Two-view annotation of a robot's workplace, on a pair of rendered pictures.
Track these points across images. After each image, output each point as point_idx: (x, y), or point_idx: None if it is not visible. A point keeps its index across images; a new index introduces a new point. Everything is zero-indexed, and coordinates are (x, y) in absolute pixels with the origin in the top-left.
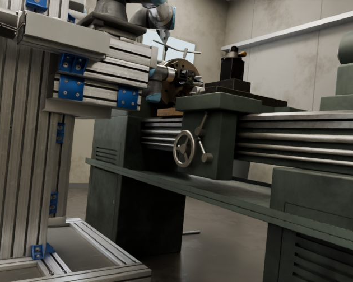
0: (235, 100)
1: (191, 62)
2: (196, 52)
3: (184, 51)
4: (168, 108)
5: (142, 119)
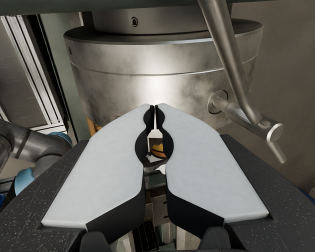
0: None
1: (230, 122)
2: (274, 155)
3: (248, 129)
4: (91, 135)
5: (68, 18)
